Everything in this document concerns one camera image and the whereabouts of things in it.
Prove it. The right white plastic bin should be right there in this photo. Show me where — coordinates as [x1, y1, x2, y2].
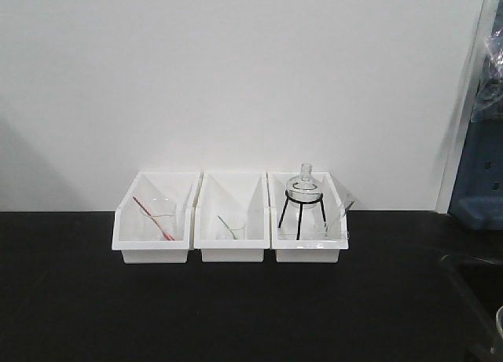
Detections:
[267, 172, 349, 263]

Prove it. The black metal tripod stand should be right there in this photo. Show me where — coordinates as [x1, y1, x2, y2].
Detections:
[277, 190, 328, 241]

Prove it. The middle white plastic bin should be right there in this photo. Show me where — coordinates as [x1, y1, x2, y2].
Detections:
[193, 172, 270, 262]

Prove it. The round glass flask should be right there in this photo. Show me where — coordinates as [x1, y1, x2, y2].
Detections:
[286, 163, 322, 203]

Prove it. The green stirring rod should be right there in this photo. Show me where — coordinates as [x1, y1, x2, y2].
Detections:
[217, 215, 239, 240]

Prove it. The small glass beaker middle bin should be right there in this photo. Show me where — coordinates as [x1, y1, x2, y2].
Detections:
[218, 219, 246, 241]

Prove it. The left white plastic bin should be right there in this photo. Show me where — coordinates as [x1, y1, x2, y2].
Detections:
[112, 171, 202, 264]

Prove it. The blue equipment at right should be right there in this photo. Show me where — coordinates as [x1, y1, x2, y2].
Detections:
[449, 120, 502, 231]

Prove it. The glass beaker in left bin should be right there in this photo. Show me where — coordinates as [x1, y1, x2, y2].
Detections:
[140, 199, 177, 241]

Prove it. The clear glass beaker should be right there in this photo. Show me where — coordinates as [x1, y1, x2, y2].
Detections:
[495, 307, 503, 343]

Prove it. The white plastic bin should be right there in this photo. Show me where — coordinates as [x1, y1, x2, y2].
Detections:
[112, 171, 202, 264]
[267, 172, 349, 263]
[193, 172, 270, 262]

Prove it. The clear plastic bag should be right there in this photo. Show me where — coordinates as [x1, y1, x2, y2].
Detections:
[471, 12, 502, 122]

